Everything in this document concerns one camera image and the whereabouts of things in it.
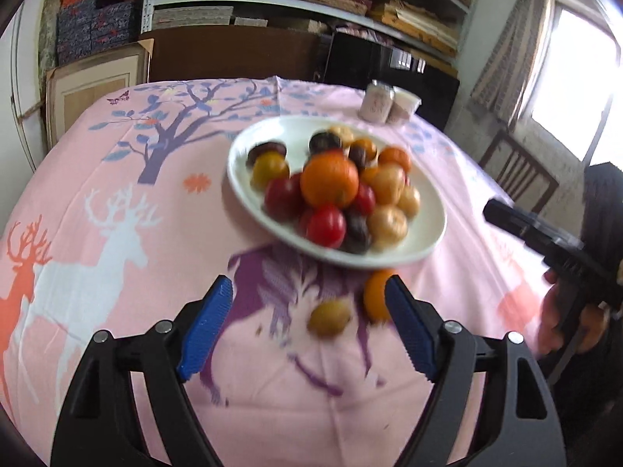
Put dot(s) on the dark wooden chair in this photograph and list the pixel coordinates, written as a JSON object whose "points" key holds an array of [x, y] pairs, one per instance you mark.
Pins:
{"points": [[530, 159]]}

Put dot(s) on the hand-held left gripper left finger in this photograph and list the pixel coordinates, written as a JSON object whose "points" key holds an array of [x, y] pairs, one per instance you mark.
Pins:
{"points": [[204, 331]]}

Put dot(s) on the pink cloth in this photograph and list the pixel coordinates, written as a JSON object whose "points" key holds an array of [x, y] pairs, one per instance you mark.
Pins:
{"points": [[360, 33]]}

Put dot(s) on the bright window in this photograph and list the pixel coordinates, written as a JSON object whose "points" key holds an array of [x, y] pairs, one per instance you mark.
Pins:
{"points": [[569, 58]]}

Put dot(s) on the brown board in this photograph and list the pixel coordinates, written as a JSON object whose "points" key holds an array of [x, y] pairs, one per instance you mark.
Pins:
{"points": [[219, 53]]}

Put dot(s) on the white metal shelf rack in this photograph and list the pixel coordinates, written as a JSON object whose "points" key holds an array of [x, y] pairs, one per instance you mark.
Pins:
{"points": [[148, 5]]}

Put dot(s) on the dark purple tomato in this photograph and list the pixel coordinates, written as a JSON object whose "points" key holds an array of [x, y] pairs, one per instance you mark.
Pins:
{"points": [[323, 142], [357, 234], [357, 157], [266, 151]]}

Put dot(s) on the small yellow pepino melon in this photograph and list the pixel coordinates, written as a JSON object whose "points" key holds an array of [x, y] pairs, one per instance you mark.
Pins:
{"points": [[329, 318]]}

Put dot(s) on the orange mandarin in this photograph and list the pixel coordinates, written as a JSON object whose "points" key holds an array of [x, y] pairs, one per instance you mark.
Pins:
{"points": [[330, 180], [395, 158]]}

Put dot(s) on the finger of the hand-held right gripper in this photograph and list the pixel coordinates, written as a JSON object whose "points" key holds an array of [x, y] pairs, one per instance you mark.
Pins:
{"points": [[508, 219]]}

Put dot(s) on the pink deer print tablecloth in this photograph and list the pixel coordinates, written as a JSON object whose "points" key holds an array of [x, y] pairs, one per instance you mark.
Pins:
{"points": [[292, 399]]}

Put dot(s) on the mottled grey board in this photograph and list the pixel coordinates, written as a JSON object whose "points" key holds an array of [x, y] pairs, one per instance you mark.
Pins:
{"points": [[48, 29]]}

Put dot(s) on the pale drink can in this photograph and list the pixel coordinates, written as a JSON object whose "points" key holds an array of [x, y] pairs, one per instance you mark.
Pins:
{"points": [[375, 102]]}

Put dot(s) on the white board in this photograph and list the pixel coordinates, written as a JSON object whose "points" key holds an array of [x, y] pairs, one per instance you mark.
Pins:
{"points": [[24, 82]]}

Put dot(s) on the brick pattern curtain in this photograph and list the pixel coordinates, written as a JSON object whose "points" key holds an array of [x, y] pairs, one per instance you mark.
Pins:
{"points": [[511, 58]]}

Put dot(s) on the beige picture frame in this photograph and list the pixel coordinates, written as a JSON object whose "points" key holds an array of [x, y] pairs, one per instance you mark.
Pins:
{"points": [[87, 87]]}

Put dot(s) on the white plate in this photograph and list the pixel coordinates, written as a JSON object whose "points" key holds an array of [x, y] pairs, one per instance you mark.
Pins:
{"points": [[287, 129]]}

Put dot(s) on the grey woven flat box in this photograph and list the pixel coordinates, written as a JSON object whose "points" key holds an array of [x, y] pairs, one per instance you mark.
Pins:
{"points": [[194, 15]]}

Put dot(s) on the orange cherry tomato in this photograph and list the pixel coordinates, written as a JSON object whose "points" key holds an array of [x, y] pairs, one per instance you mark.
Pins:
{"points": [[368, 175], [375, 296], [365, 148]]}

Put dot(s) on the black panel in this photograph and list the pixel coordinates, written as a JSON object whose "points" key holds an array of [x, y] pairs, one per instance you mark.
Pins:
{"points": [[350, 63]]}

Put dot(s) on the stack of pale wooden frames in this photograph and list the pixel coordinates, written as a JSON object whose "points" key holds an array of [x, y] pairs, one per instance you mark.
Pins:
{"points": [[418, 24]]}

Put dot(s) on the person's right hand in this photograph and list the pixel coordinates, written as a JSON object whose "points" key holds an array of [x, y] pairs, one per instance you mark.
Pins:
{"points": [[549, 318]]}

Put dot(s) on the dark red tomato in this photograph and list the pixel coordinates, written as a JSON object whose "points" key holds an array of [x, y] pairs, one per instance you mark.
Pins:
{"points": [[282, 198]]}

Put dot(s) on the person's dark clothing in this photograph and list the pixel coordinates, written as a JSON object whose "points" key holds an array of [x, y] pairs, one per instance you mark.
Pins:
{"points": [[603, 204]]}

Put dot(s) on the striped yellow pepino melon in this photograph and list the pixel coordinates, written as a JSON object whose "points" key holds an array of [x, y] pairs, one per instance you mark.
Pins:
{"points": [[388, 226]]}

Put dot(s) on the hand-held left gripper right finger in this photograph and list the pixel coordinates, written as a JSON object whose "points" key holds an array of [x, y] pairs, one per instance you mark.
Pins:
{"points": [[411, 331]]}

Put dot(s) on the stack of blue patterned boxes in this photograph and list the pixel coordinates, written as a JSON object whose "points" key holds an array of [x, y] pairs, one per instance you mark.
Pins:
{"points": [[97, 34]]}

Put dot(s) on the pale yellow round fruit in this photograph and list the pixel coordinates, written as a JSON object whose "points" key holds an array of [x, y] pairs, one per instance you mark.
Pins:
{"points": [[341, 132]]}

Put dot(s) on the yellow cherry tomato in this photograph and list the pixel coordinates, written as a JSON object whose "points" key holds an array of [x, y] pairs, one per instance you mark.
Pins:
{"points": [[270, 170], [410, 201]]}

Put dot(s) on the white paper cup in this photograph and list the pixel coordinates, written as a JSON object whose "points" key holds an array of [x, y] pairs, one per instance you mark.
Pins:
{"points": [[405, 107]]}

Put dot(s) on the red cherry tomato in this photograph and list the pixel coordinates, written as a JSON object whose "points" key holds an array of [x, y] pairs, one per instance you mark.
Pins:
{"points": [[365, 199], [327, 226]]}

